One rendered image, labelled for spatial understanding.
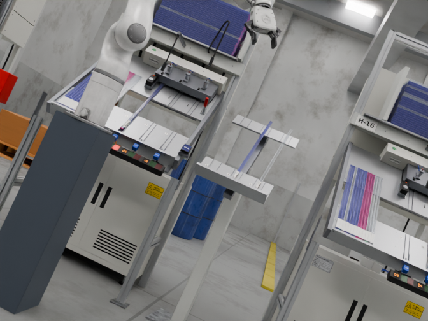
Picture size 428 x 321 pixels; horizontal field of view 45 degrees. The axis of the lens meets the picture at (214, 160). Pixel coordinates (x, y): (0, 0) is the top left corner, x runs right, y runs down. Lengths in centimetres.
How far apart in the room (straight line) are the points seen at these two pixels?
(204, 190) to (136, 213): 302
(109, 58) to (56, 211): 58
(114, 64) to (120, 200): 104
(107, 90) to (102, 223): 107
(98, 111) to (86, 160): 19
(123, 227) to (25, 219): 95
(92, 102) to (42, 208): 41
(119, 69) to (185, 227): 396
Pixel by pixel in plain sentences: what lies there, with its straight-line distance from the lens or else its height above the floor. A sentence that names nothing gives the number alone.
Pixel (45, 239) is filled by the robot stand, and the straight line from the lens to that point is 188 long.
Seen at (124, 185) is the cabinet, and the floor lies 49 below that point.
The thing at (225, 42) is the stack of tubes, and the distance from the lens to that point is 296.
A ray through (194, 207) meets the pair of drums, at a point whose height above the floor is 37.
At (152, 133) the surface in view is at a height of 79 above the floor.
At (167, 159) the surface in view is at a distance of 242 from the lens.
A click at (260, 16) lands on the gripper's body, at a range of 212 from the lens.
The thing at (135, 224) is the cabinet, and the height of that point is 33.
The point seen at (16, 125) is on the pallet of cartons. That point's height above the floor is 38.
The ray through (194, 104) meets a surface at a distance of 280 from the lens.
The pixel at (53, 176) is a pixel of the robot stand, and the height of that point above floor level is 48.
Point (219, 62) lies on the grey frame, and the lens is 296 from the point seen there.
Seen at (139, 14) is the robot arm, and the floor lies 113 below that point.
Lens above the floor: 69
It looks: 2 degrees up
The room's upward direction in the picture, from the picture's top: 24 degrees clockwise
